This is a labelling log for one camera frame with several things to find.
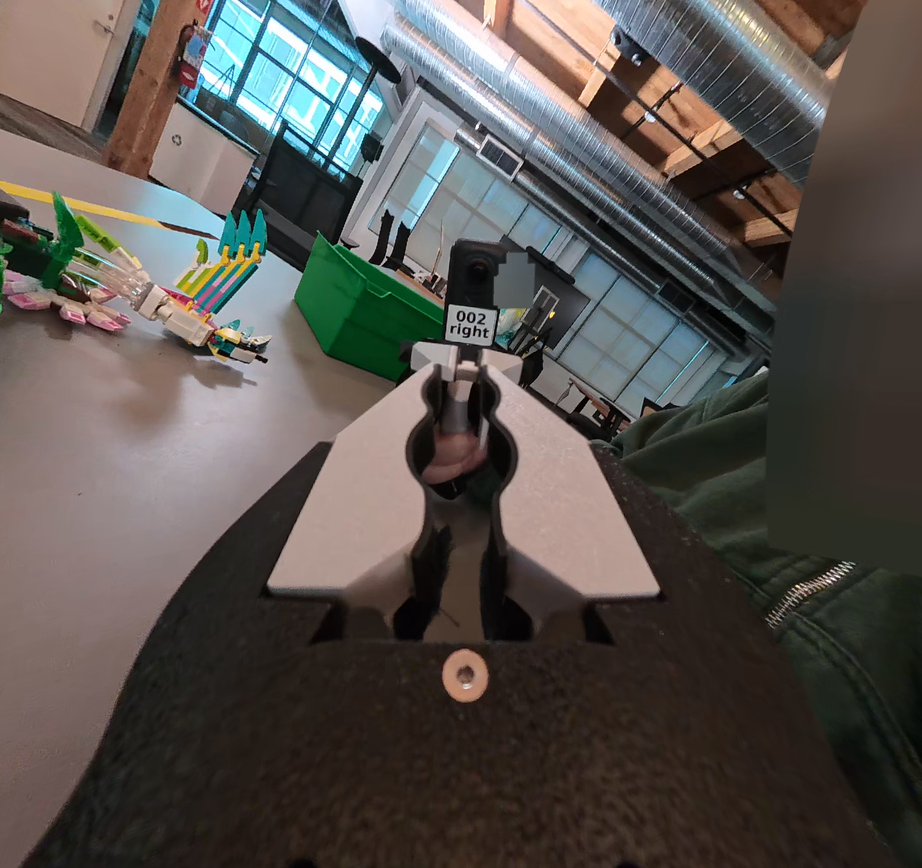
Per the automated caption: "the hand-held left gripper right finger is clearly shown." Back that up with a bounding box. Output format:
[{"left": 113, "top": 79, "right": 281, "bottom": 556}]
[{"left": 470, "top": 366, "right": 661, "bottom": 640}]

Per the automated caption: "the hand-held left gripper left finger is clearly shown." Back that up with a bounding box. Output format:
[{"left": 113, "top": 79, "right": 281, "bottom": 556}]
[{"left": 268, "top": 366, "right": 453, "bottom": 630}]

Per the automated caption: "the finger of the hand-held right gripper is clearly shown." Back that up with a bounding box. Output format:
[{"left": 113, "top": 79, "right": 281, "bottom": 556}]
[
  {"left": 474, "top": 344, "right": 525, "bottom": 388},
  {"left": 409, "top": 339, "right": 460, "bottom": 382}
]

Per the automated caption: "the green lego plant with flower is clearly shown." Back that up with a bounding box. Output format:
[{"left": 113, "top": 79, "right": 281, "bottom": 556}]
[{"left": 0, "top": 191, "right": 134, "bottom": 336}]

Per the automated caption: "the colourful lego bird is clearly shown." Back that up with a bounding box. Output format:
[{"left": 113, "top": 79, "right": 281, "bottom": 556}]
[{"left": 72, "top": 209, "right": 275, "bottom": 368}]

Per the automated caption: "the person's right hand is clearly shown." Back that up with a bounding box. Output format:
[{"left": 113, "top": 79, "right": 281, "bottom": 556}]
[{"left": 421, "top": 436, "right": 492, "bottom": 485}]

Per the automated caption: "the green plastic bin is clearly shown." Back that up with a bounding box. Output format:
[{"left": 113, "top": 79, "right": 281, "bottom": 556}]
[{"left": 294, "top": 230, "right": 446, "bottom": 384}]

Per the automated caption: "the black mesh office chair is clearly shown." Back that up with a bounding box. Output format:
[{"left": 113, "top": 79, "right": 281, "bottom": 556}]
[{"left": 232, "top": 119, "right": 364, "bottom": 267}]

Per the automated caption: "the black floor lamp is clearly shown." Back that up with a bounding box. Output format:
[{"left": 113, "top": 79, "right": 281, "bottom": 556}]
[{"left": 354, "top": 36, "right": 401, "bottom": 163}]

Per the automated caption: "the white recycling bin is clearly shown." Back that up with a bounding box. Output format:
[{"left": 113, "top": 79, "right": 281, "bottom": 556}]
[{"left": 147, "top": 101, "right": 258, "bottom": 195}]

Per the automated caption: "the green zip jacket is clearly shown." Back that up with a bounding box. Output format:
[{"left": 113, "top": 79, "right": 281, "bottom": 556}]
[{"left": 720, "top": 515, "right": 922, "bottom": 868}]

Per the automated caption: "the yellow tape strip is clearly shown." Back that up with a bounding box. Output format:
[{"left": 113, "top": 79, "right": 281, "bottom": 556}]
[{"left": 0, "top": 180, "right": 163, "bottom": 229}]

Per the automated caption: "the red fire extinguisher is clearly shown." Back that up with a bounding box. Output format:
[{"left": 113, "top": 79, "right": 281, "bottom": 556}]
[{"left": 173, "top": 18, "right": 213, "bottom": 87}]

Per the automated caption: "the white door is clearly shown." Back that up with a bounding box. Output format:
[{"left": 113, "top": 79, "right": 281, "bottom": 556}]
[{"left": 0, "top": 0, "right": 163, "bottom": 136}]

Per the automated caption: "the black wall screen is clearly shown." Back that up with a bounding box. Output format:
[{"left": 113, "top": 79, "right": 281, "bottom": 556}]
[{"left": 529, "top": 249, "right": 593, "bottom": 350}]

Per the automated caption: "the wall air vent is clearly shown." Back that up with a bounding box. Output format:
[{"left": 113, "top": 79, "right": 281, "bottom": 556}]
[{"left": 475, "top": 133, "right": 524, "bottom": 181}]

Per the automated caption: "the wide silver ventilation duct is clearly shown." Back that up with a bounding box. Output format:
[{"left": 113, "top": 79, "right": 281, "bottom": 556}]
[{"left": 536, "top": 0, "right": 837, "bottom": 188}]

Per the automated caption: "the wooden post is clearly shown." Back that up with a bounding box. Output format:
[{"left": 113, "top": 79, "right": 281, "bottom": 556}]
[{"left": 101, "top": 0, "right": 239, "bottom": 179}]

